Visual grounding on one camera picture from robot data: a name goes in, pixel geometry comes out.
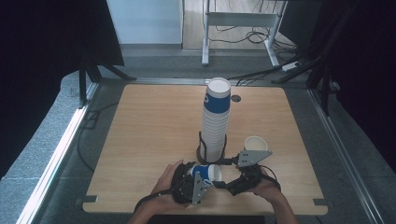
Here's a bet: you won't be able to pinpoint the black power strip cable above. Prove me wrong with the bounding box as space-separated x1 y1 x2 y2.
231 52 312 87

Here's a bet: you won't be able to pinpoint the black curtain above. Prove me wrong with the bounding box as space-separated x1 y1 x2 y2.
311 0 396 175
0 0 126 181

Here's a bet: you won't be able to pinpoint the person's right hand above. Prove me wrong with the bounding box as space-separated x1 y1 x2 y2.
247 167 283 203

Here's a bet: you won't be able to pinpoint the thin black floor cable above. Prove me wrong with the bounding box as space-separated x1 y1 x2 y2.
76 101 121 173

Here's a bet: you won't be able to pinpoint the aluminium rail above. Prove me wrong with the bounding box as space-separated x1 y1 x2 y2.
306 88 388 224
15 81 101 224

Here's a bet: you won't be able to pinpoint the black tripod stand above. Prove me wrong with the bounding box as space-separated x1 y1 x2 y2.
77 50 138 108

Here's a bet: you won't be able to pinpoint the black metal stand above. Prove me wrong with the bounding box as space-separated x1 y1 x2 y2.
270 0 362 117

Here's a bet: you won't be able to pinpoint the stack of white paper cups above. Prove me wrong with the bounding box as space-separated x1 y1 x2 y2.
199 77 233 164

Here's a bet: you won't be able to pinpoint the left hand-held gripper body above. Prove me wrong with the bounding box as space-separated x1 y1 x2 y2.
170 161 215 207

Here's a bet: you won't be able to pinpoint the person's left hand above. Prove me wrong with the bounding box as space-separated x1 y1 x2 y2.
150 159 191 214

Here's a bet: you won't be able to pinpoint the hand-held gripper black cable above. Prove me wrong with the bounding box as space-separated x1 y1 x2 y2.
261 163 282 193
133 188 174 215

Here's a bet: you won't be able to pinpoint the white metal desk frame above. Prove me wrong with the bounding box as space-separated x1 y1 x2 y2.
201 0 288 68

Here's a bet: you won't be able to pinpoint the black wire cup holder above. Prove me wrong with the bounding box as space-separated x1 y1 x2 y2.
195 131 228 166

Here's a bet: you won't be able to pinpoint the blue and white paper cup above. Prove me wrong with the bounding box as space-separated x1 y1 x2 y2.
243 134 270 154
188 163 224 185

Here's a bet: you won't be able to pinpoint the tangled black floor cables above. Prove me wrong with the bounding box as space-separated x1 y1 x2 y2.
208 0 298 54

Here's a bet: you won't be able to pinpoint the white power strip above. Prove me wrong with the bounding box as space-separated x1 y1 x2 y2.
281 61 303 72

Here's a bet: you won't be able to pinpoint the right hand-held gripper black cable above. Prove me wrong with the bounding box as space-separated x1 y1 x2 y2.
261 163 282 193

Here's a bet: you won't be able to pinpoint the white panel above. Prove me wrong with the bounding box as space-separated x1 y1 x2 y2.
106 0 184 45

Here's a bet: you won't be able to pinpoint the left hand-held gripper black cable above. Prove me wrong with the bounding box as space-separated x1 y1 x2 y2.
133 188 174 215

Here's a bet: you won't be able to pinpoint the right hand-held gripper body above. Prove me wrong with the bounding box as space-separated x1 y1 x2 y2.
225 149 274 198

